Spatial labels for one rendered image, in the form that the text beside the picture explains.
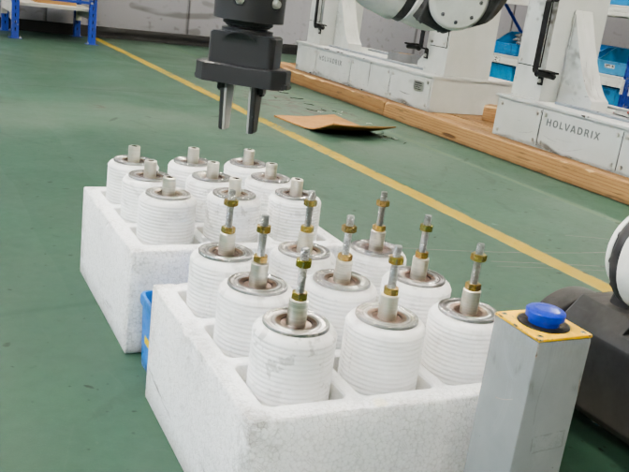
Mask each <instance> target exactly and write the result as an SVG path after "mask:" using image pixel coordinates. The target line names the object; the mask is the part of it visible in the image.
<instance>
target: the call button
mask: <svg viewBox="0 0 629 472"><path fill-rule="evenodd" d="M525 314H526V316H527V317H528V321H529V322H531V323H532V324H534V325H535V326H538V327H541V328H546V329H557V328H559V327H560V324H563V323H564V322H565V318H566V313H565V312H564V310H562V309H561V308H559V307H557V306H555V305H552V304H548V303H543V302H532V303H529V304H527V305H526V309H525Z"/></svg>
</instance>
